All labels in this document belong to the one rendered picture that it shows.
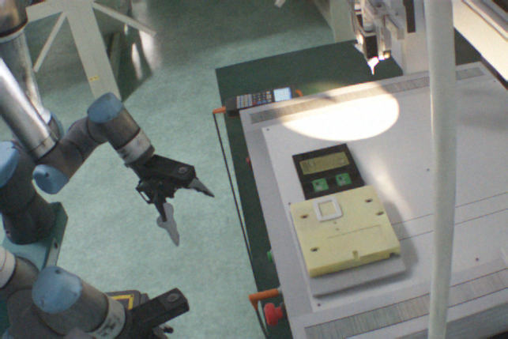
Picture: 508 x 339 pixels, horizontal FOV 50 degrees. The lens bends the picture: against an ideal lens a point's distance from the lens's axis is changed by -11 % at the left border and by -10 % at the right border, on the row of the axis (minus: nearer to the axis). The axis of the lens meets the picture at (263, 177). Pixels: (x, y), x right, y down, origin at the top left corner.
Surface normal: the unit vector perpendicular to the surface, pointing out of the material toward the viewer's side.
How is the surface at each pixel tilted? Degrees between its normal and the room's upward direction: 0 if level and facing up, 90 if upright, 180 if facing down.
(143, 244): 0
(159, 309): 7
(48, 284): 25
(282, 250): 0
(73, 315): 90
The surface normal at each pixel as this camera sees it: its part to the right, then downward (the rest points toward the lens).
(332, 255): -0.17, -0.76
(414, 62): 0.15, 0.61
